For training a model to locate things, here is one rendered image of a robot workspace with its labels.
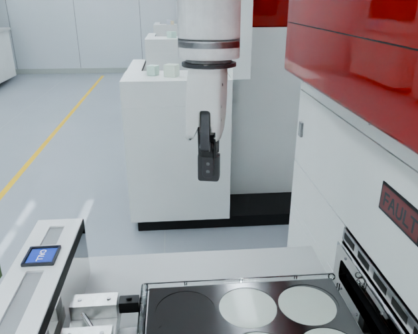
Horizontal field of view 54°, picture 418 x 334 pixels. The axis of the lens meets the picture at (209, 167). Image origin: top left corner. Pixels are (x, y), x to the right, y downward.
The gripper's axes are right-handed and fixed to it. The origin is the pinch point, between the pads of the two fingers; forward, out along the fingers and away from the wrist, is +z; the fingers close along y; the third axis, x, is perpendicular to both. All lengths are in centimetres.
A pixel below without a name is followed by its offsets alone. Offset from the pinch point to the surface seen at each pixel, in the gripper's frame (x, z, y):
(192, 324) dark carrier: -2.2, 26.0, 4.4
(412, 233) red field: 29.2, 7.3, 3.9
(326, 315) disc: 19.8, 25.9, -0.1
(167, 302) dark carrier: -7.4, 25.9, -0.2
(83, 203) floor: -116, 109, -202
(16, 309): -28.3, 20.4, 10.5
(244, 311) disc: 6.1, 25.9, 0.6
